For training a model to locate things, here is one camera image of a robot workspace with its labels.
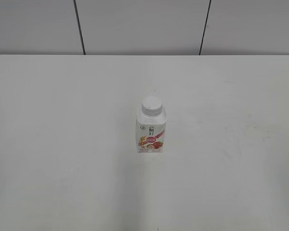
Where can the white screw cap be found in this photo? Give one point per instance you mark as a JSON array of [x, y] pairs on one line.
[[152, 106]]

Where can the white strawberry drink carton bottle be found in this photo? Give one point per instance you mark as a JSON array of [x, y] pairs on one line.
[[150, 131]]

